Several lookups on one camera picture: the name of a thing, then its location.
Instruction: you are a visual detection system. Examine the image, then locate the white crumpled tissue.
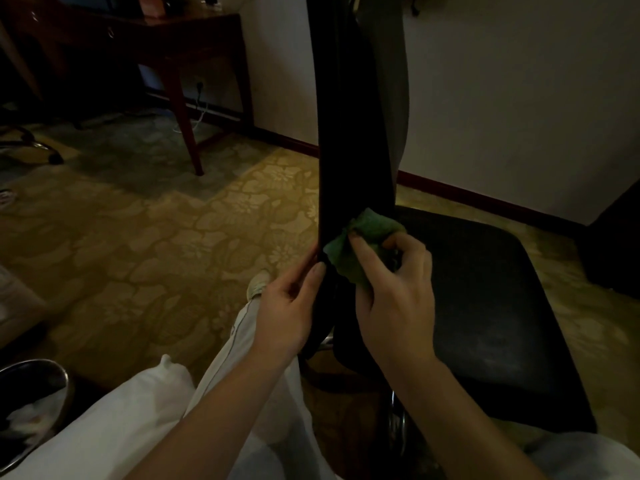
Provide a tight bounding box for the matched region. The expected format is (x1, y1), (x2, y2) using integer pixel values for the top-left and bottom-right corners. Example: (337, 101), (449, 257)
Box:
(5, 387), (69, 435)

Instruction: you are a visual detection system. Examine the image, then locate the dark red wooden table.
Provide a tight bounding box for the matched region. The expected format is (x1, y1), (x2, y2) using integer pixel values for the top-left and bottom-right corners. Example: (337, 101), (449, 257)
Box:
(0, 0), (255, 177)

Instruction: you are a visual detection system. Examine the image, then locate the black leather chair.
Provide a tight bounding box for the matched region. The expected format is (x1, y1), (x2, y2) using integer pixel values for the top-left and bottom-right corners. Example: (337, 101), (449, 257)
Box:
(305, 0), (599, 480)

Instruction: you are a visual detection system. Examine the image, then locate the white hanging cord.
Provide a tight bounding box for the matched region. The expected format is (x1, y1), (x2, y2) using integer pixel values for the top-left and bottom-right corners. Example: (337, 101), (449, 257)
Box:
(172, 97), (209, 135)

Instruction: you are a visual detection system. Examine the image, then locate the person's left forearm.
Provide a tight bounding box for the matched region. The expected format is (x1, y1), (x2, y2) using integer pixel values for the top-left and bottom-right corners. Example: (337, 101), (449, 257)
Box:
(125, 349), (296, 480)

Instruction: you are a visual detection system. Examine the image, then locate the black swivel chair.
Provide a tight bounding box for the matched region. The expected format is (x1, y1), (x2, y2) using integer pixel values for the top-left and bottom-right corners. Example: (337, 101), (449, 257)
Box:
(0, 122), (65, 165)

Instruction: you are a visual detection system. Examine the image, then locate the dark red baseboard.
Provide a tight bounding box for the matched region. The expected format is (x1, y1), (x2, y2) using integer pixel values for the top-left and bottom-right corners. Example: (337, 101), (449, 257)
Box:
(145, 89), (589, 238)

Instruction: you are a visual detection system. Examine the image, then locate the metal trash bin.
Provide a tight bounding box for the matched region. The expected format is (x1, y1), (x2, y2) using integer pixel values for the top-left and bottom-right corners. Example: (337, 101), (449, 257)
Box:
(0, 359), (76, 475)

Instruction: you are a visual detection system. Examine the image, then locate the beige upholstered furniture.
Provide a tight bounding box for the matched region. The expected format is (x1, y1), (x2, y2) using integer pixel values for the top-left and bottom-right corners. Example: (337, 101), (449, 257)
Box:
(0, 264), (49, 351)

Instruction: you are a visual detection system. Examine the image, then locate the brown curtain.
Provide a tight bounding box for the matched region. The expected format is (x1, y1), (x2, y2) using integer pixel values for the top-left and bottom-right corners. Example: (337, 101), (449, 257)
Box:
(0, 19), (43, 101)

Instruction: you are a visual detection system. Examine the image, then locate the person's right hand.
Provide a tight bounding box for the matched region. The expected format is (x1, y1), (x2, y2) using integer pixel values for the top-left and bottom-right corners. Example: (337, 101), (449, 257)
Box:
(347, 232), (439, 381)

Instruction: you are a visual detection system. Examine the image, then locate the person's left hand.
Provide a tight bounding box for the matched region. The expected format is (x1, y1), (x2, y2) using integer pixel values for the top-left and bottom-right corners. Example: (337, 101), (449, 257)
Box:
(249, 244), (327, 368)

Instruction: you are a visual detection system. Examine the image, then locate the green cleaning cloth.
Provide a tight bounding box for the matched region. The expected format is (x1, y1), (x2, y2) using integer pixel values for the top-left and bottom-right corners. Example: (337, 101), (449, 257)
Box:
(322, 208), (407, 288)

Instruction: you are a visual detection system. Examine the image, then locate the white sneaker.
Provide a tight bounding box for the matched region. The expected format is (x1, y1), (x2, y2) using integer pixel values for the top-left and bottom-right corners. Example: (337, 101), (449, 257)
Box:
(246, 268), (273, 301)

